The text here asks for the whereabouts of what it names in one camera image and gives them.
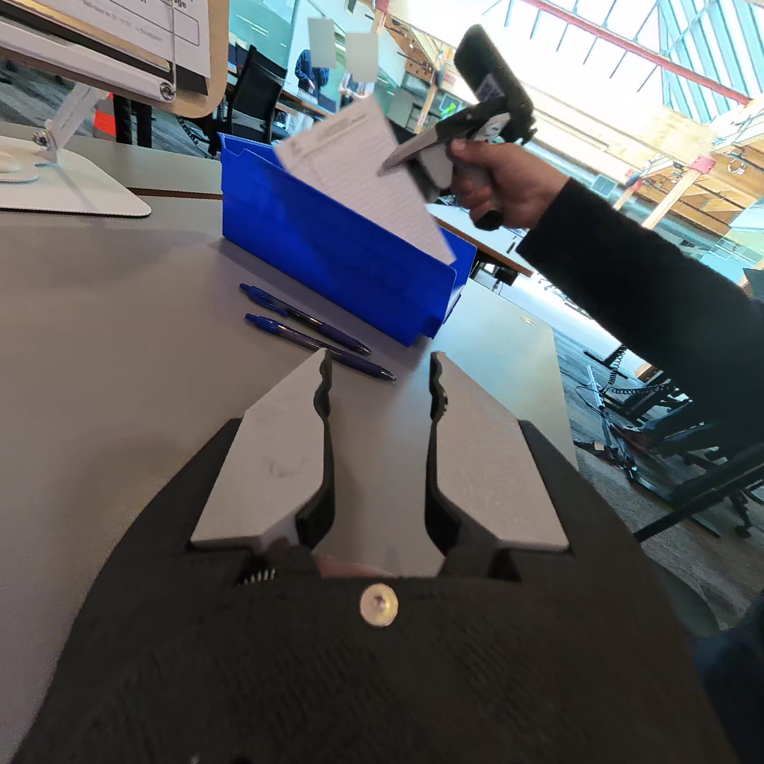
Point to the white lined legal pad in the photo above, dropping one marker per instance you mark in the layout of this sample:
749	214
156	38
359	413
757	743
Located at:
358	179

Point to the person's dark clothing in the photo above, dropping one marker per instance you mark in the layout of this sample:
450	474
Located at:
740	686

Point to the narrow blue plastic bin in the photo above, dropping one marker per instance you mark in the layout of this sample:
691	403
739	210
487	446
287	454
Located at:
328	268

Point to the person's right forearm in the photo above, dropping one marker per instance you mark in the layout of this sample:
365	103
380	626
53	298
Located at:
656	298

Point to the grey desk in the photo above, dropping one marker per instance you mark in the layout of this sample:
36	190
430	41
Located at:
119	358

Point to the black office chair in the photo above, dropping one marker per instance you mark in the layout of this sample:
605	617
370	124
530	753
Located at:
256	95

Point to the green plant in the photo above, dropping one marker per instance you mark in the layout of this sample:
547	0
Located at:
455	107

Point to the wooden instruction board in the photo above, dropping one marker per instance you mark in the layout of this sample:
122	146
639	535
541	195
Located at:
218	59

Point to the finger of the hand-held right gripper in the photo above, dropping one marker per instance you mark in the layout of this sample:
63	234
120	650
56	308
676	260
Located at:
433	167

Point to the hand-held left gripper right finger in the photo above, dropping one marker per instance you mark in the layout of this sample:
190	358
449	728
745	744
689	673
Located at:
495	477

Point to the blue retractable pen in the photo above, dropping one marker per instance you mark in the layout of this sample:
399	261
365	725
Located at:
298	316
316	345

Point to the wooden office desk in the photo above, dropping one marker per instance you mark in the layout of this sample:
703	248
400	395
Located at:
477	239

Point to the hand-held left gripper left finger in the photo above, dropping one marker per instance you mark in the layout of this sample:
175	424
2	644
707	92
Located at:
268	471

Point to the person's right hand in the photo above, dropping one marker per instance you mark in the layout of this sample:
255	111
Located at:
513	185

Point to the wooden post red bracket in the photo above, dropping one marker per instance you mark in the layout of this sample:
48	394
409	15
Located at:
680	191

